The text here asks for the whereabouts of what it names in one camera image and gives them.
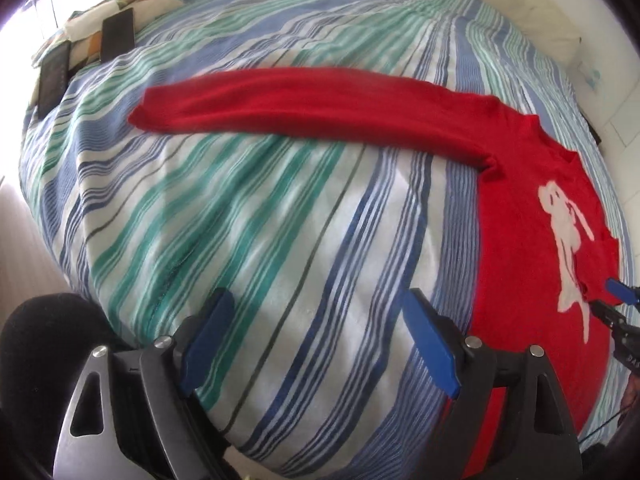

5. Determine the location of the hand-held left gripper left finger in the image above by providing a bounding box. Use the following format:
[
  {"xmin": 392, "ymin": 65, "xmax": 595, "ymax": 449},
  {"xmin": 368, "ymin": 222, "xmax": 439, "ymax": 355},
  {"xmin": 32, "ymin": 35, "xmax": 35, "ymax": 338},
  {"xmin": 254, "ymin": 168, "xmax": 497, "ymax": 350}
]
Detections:
[{"xmin": 52, "ymin": 287, "xmax": 236, "ymax": 480}]

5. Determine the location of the black flat rectangular object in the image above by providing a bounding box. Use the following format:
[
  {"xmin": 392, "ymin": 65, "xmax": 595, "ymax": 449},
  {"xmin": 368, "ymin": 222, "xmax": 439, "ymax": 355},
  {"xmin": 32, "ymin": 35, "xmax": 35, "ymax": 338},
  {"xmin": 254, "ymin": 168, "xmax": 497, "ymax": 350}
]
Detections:
[
  {"xmin": 38, "ymin": 40, "xmax": 72, "ymax": 120},
  {"xmin": 100, "ymin": 7, "xmax": 137, "ymax": 61}
]

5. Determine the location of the thin black cable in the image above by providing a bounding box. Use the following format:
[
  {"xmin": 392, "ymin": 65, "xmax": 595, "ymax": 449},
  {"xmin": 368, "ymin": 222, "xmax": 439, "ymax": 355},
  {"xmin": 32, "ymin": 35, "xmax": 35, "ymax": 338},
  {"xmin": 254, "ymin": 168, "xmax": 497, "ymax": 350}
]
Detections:
[{"xmin": 579, "ymin": 407, "xmax": 632, "ymax": 445}]

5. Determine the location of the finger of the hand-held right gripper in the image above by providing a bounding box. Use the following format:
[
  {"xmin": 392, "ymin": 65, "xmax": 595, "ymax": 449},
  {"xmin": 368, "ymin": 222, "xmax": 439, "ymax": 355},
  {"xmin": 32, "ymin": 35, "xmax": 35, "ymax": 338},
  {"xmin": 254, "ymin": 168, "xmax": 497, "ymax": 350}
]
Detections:
[
  {"xmin": 604, "ymin": 277, "xmax": 640, "ymax": 307},
  {"xmin": 589, "ymin": 299, "xmax": 627, "ymax": 333}
]

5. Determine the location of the red sweater with white figure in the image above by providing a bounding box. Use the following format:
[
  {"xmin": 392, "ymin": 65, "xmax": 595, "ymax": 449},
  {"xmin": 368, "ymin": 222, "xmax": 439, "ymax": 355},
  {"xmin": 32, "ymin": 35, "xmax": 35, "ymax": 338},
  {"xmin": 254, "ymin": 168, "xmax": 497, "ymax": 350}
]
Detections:
[{"xmin": 127, "ymin": 66, "xmax": 622, "ymax": 478}]

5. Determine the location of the striped bed cover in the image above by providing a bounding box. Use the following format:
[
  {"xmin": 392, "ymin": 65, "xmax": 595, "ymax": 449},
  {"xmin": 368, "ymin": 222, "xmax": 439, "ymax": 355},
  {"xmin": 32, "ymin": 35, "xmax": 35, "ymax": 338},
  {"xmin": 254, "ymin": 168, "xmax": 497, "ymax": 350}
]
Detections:
[{"xmin": 15, "ymin": 0, "xmax": 636, "ymax": 478}]

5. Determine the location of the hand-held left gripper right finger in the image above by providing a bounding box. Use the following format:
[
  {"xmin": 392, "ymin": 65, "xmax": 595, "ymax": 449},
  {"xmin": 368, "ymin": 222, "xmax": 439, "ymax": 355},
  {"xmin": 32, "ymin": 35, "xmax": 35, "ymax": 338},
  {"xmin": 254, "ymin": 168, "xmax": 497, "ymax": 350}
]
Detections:
[{"xmin": 401, "ymin": 287, "xmax": 583, "ymax": 480}]

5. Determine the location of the patterned cushion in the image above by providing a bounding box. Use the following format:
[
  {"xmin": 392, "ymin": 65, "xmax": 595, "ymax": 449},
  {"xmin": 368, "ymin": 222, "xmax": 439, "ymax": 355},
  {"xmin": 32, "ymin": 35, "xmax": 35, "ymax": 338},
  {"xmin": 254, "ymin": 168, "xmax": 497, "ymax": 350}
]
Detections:
[{"xmin": 31, "ymin": 0, "xmax": 186, "ymax": 72}]

